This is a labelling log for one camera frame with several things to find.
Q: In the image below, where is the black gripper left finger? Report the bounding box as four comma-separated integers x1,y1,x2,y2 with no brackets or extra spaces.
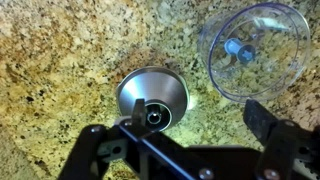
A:
58,98,148,180

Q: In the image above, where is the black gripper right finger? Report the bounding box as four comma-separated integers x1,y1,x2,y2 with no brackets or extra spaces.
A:
243,99,303,180

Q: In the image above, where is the silver conical processor lid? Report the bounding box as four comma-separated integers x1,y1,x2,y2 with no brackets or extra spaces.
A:
115,65,191,132

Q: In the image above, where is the blue processor blade shaft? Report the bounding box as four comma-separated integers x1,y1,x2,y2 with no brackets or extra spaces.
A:
223,37,257,65

